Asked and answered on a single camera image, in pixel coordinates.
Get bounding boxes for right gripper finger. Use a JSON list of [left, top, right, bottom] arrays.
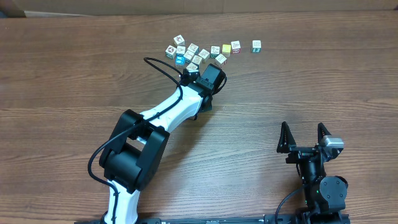
[[317, 123, 331, 145], [277, 121, 296, 153]]

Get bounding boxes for white block green side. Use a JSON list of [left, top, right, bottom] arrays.
[[186, 63, 198, 70]]

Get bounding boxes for white block butterfly picture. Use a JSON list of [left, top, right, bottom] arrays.
[[192, 55, 203, 67]]

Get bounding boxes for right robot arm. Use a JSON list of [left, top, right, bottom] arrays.
[[274, 121, 350, 223]]

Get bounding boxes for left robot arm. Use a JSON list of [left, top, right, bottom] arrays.
[[99, 64, 227, 223]]

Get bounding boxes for white block red side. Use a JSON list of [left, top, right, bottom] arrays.
[[215, 54, 228, 68]]

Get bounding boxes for white block tilted centre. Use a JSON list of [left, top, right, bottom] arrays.
[[198, 49, 210, 63]]

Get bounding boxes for white block green letters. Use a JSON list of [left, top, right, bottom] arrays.
[[210, 45, 220, 58]]

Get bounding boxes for white block teal side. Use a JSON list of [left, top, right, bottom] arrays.
[[183, 50, 195, 64]]

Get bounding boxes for yellow block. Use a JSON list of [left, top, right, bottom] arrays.
[[221, 44, 231, 57]]

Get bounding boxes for white block green grid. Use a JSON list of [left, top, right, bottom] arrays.
[[187, 44, 200, 55]]

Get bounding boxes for white block red bottom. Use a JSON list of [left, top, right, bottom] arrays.
[[231, 40, 241, 54]]

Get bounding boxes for white block behind blue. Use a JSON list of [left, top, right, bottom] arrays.
[[176, 45, 186, 57]]

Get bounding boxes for block red circle green side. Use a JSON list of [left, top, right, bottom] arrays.
[[165, 45, 177, 59]]

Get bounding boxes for block with red picture top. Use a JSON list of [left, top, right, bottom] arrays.
[[174, 35, 185, 46]]

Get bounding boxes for white block teal far right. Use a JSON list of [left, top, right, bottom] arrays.
[[251, 40, 261, 53]]

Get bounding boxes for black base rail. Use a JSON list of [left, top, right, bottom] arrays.
[[75, 215, 351, 224]]

